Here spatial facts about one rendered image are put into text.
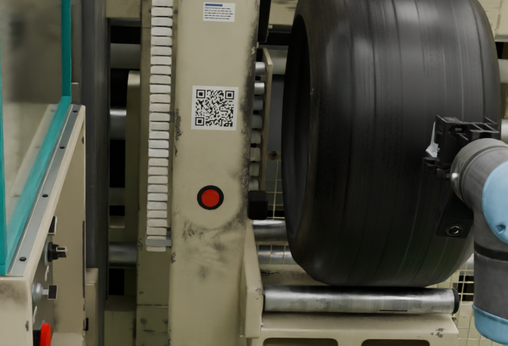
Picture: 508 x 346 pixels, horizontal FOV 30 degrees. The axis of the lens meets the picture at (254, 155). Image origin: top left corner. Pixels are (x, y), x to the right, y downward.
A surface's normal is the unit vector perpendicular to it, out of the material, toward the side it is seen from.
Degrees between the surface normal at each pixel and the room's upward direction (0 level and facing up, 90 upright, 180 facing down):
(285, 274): 0
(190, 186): 90
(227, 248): 90
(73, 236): 90
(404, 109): 66
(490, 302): 90
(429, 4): 28
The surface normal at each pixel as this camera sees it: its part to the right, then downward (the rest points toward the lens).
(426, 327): 0.06, -0.94
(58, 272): 0.07, 0.34
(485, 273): -0.86, 0.16
